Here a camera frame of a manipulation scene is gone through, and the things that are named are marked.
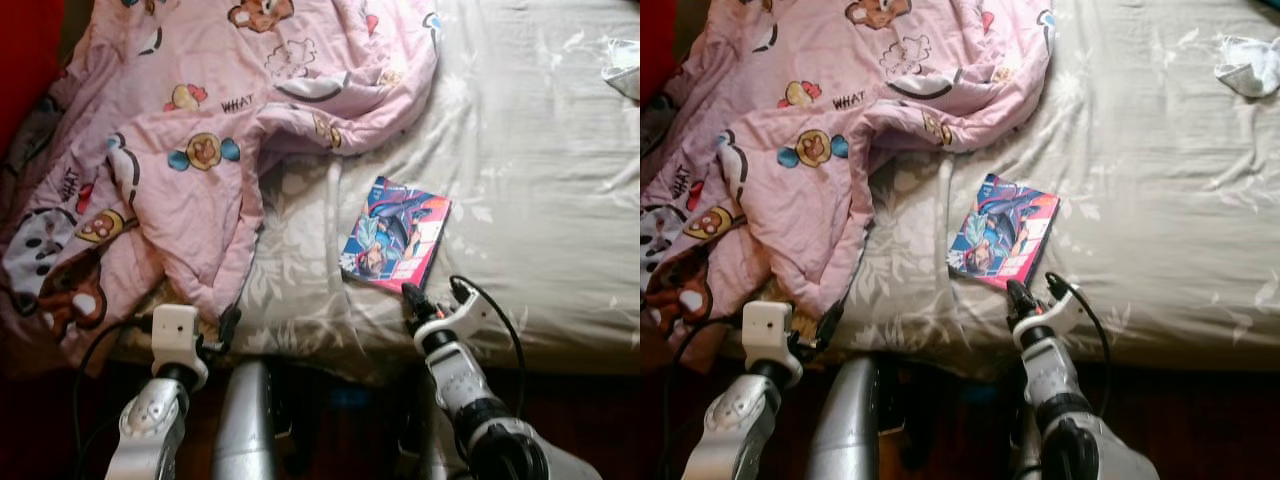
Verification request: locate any red fabric sofa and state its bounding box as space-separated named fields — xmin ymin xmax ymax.
xmin=0 ymin=0 xmax=66 ymax=161
xmin=640 ymin=0 xmax=678 ymax=101

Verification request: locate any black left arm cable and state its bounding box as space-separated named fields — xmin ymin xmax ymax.
xmin=660 ymin=312 xmax=746 ymax=480
xmin=72 ymin=315 xmax=156 ymax=480

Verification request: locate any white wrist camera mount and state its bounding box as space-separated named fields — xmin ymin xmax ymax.
xmin=742 ymin=300 xmax=804 ymax=386
xmin=150 ymin=305 xmax=209 ymax=391
xmin=1012 ymin=290 xmax=1086 ymax=339
xmin=413 ymin=295 xmax=493 ymax=343

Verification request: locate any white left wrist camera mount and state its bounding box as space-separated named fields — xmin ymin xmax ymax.
xmin=150 ymin=305 xmax=209 ymax=391
xmin=742 ymin=300 xmax=804 ymax=386

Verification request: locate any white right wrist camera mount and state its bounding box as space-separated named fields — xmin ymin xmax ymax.
xmin=413 ymin=295 xmax=493 ymax=343
xmin=1012 ymin=290 xmax=1086 ymax=339

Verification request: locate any silver right robot leg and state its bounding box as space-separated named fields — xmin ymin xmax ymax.
xmin=415 ymin=385 xmax=466 ymax=480
xmin=1018 ymin=420 xmax=1046 ymax=480

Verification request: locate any silver left robot leg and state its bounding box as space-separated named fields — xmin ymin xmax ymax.
xmin=210 ymin=358 xmax=279 ymax=480
xmin=808 ymin=355 xmax=881 ymax=480

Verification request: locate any beige floral bed sheet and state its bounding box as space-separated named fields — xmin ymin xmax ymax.
xmin=720 ymin=0 xmax=1280 ymax=386
xmin=100 ymin=0 xmax=641 ymax=386

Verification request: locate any crumpled white sock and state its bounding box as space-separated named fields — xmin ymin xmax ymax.
xmin=602 ymin=38 xmax=641 ymax=101
xmin=1213 ymin=35 xmax=1280 ymax=99

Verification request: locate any colourful comic book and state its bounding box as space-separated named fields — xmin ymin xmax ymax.
xmin=340 ymin=177 xmax=452 ymax=293
xmin=947 ymin=173 xmax=1060 ymax=291

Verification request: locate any silver robot leg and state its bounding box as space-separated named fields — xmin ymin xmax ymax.
xmin=210 ymin=358 xmax=279 ymax=480
xmin=415 ymin=385 xmax=466 ymax=480
xmin=1018 ymin=420 xmax=1046 ymax=480
xmin=808 ymin=355 xmax=881 ymax=480

